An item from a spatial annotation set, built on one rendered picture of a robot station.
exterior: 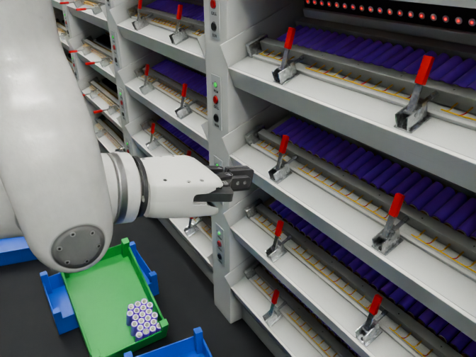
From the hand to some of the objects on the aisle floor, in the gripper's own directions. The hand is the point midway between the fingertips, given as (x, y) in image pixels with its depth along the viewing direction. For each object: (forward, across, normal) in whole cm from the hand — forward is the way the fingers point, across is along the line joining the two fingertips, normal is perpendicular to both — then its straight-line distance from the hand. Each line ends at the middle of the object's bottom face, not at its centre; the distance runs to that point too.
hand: (238, 178), depth 59 cm
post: (+40, +35, +59) cm, 79 cm away
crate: (+2, +50, +61) cm, 79 cm away
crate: (-17, +103, +71) cm, 127 cm away
